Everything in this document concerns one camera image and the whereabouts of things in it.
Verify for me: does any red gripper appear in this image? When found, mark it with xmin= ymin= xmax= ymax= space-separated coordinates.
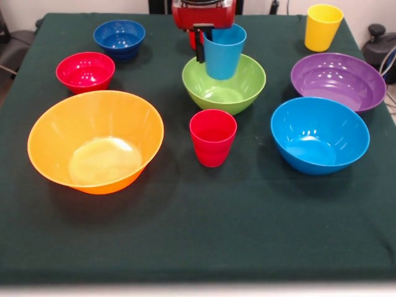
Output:
xmin=172 ymin=0 xmax=238 ymax=64

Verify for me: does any light blue cup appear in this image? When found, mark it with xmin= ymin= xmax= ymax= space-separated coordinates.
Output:
xmin=203 ymin=24 xmax=248 ymax=80

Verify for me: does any green bowl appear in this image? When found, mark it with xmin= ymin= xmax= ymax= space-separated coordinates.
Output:
xmin=181 ymin=53 xmax=267 ymax=116

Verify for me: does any small dark blue bowl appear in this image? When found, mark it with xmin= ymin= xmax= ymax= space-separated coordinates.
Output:
xmin=93 ymin=19 xmax=146 ymax=61

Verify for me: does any purple bowl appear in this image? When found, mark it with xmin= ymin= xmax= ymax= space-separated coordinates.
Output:
xmin=290 ymin=52 xmax=387 ymax=113

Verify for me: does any short crimson cup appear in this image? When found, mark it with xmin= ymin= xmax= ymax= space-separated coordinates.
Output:
xmin=189 ymin=109 xmax=238 ymax=168

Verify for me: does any yellow cup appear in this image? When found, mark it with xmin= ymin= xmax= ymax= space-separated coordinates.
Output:
xmin=304 ymin=4 xmax=345 ymax=53

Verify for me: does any small crimson bowl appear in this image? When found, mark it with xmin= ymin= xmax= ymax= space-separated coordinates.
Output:
xmin=55 ymin=51 xmax=116 ymax=95

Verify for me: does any light blue bowl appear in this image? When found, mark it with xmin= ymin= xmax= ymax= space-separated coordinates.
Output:
xmin=270 ymin=97 xmax=371 ymax=176

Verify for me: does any large orange bowl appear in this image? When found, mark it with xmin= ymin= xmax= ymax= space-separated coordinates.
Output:
xmin=27 ymin=90 xmax=165 ymax=196

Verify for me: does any black office chair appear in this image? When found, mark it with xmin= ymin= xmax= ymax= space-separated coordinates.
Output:
xmin=361 ymin=24 xmax=396 ymax=75
xmin=0 ymin=9 xmax=37 ymax=75

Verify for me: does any dark green tablecloth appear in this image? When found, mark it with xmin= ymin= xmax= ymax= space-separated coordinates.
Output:
xmin=0 ymin=12 xmax=396 ymax=284

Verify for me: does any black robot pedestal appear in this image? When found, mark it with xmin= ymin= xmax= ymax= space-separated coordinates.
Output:
xmin=148 ymin=0 xmax=281 ymax=15

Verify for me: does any tangle of cables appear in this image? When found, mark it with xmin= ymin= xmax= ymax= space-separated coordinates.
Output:
xmin=374 ymin=46 xmax=396 ymax=108

